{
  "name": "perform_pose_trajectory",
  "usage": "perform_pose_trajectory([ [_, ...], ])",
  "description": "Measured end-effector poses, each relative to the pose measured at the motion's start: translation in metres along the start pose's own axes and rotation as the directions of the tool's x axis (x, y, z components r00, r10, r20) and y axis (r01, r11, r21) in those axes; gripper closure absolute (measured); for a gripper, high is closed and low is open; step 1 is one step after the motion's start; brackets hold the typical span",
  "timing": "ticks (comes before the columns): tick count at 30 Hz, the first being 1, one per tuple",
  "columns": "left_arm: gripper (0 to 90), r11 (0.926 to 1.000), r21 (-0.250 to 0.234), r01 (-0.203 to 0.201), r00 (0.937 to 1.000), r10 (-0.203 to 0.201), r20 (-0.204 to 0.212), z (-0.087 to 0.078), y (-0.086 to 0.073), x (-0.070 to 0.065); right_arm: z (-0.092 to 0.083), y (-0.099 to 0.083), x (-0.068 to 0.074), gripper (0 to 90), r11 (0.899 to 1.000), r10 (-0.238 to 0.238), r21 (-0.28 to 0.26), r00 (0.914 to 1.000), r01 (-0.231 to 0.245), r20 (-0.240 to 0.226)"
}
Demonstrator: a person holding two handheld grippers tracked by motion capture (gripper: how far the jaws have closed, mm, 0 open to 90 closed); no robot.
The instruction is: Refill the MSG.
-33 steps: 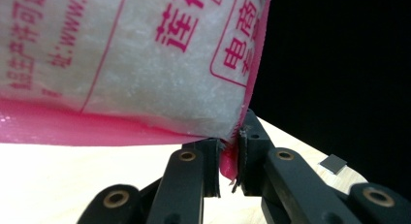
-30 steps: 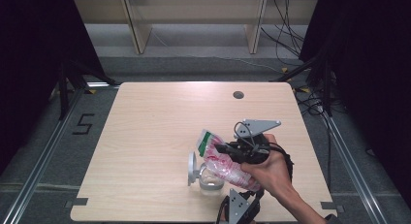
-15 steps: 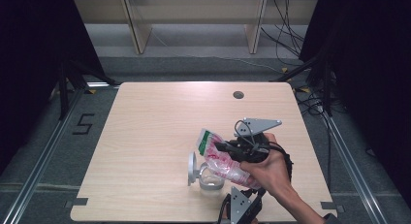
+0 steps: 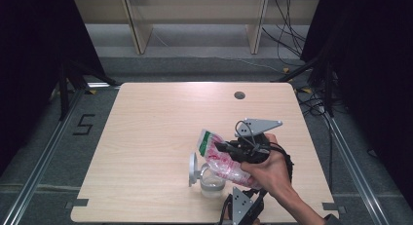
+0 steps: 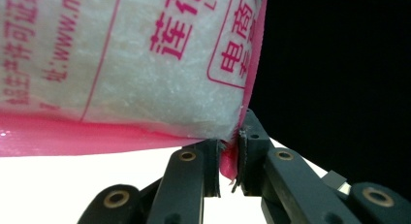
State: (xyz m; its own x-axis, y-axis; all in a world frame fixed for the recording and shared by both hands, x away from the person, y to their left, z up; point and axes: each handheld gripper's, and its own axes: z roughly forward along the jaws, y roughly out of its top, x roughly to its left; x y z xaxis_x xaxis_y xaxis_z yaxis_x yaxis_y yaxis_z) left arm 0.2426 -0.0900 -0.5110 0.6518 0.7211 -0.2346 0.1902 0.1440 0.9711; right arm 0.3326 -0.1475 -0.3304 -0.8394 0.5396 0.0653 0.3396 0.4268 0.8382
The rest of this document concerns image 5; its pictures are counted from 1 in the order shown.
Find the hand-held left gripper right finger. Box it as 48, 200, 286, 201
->
231, 109, 275, 197

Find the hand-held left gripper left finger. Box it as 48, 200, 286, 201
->
202, 138, 225, 199

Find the pink and white bag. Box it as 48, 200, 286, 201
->
0, 0, 269, 181

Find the dark tape patch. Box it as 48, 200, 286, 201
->
322, 170, 352, 191

